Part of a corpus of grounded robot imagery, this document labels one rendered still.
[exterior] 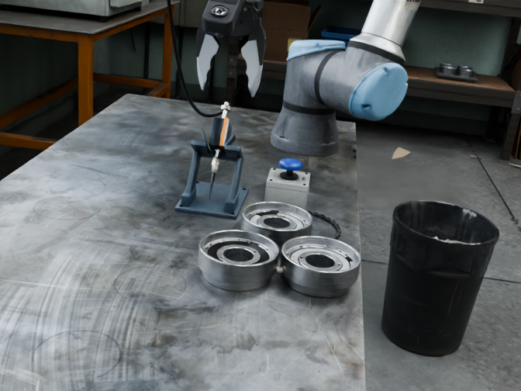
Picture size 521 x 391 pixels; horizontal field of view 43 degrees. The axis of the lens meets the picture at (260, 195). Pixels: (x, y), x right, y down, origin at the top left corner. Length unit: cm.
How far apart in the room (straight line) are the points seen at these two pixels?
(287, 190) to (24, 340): 52
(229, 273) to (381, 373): 136
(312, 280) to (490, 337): 168
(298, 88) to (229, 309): 67
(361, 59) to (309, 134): 20
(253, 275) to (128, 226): 25
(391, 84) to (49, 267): 72
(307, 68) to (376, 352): 115
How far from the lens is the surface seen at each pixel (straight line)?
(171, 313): 79
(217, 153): 107
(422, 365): 222
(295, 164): 110
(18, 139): 312
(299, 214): 101
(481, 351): 238
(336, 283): 84
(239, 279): 83
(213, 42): 106
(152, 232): 98
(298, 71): 137
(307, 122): 138
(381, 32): 130
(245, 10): 104
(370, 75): 125
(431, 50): 492
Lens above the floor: 122
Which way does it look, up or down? 22 degrees down
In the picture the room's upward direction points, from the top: 6 degrees clockwise
